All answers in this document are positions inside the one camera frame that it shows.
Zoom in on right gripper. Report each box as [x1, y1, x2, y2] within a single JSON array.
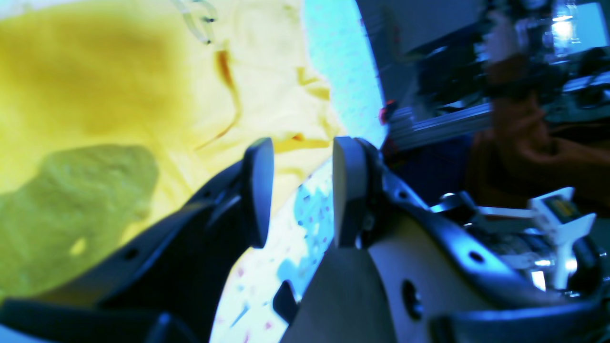
[[431, 187, 606, 298]]

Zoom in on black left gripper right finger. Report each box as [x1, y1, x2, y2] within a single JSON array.
[[281, 137, 608, 343]]

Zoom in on white terrazzo pattern tablecloth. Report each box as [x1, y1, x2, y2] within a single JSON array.
[[210, 0, 389, 343]]

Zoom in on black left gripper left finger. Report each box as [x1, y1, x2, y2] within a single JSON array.
[[1, 138, 274, 343]]

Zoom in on yellow T-shirt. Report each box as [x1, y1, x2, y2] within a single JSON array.
[[0, 0, 345, 298]]

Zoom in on red black clamp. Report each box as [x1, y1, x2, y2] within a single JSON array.
[[379, 100, 399, 125]]

